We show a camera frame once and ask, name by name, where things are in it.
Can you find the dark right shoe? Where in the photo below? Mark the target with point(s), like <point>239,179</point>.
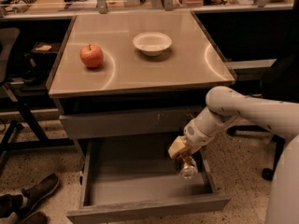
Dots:
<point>34,218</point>

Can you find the open grey middle drawer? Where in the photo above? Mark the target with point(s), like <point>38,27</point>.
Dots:
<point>132,177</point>

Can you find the grey drawer cabinet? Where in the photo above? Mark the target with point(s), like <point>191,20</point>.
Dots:
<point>128,79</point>

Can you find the black office chair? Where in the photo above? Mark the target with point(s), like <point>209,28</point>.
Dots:
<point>278,110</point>

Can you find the dark left shoe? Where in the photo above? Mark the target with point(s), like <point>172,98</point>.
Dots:
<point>24,203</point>

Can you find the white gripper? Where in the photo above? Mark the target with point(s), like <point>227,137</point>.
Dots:
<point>195,133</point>

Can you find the crushed metallic can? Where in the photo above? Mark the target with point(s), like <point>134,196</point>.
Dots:
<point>185,166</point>

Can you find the red apple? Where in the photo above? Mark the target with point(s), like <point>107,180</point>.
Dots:
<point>92,56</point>

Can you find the closed grey top drawer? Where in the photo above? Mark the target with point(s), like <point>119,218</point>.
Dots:
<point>128,122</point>

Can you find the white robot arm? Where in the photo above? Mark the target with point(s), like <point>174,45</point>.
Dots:
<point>223,107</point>

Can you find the white bowl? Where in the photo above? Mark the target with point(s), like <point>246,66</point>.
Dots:
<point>152,43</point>

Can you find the dark chair at left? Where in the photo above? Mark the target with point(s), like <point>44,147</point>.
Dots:
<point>8,37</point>

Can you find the dark shoe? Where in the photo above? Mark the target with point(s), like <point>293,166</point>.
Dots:
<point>24,203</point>
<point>34,218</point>

